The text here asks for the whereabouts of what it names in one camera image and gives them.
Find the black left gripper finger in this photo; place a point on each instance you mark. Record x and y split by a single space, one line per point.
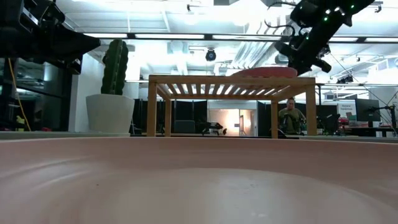
65 40
74 53

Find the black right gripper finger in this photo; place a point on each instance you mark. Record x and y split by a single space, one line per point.
304 69

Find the pink plate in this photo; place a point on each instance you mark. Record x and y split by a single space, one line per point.
264 72
199 186

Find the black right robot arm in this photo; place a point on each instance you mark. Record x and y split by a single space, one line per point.
329 21

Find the slatted wooden shelf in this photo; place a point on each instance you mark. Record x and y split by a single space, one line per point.
230 80

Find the black ceiling spotlight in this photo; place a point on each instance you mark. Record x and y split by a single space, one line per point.
345 79
211 55

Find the green cactus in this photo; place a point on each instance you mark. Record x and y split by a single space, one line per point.
115 68

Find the person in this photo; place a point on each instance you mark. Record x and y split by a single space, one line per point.
290 119

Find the white plant pot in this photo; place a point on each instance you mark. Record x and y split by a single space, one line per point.
110 113

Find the black computer monitor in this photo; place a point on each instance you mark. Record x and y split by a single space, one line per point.
367 110

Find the yellow-green object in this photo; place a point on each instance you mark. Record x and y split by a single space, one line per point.
20 122

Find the black background robot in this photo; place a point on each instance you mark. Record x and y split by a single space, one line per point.
213 127

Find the black partition screen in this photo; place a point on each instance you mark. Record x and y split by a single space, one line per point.
186 110

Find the white wall sign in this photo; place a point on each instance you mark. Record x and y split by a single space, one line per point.
346 109

